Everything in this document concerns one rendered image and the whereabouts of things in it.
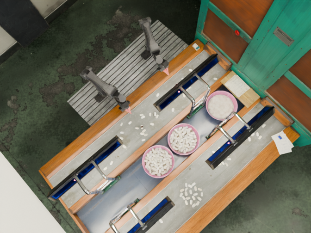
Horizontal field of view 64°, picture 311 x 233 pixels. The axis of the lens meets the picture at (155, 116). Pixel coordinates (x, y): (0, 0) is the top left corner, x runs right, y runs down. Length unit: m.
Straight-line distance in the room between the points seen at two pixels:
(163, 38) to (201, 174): 1.33
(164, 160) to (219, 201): 0.53
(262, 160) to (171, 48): 1.30
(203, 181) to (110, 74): 1.29
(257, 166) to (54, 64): 2.63
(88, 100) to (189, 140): 1.00
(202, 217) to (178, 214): 0.18
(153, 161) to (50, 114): 1.61
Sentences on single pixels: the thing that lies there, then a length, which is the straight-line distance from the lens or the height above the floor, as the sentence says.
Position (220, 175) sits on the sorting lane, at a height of 0.74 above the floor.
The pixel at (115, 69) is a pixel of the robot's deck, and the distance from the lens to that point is 2.46.
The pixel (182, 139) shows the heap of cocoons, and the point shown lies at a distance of 2.13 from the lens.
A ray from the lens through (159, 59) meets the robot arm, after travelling 2.03.
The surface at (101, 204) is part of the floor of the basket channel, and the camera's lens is 2.25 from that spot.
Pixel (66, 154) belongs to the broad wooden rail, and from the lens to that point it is 2.26.
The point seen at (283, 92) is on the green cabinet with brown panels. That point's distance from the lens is 2.12.
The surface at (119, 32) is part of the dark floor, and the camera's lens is 3.47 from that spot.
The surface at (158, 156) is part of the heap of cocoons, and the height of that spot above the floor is 0.74.
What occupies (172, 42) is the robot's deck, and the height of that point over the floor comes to 0.67.
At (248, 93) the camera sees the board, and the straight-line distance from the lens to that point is 2.30.
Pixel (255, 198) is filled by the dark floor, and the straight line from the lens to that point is 2.99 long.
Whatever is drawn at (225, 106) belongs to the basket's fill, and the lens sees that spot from 2.26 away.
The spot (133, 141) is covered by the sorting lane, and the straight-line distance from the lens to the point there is 2.15.
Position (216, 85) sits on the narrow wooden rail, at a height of 0.76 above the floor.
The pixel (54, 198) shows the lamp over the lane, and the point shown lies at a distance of 1.94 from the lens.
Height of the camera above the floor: 2.84
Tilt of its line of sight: 75 degrees down
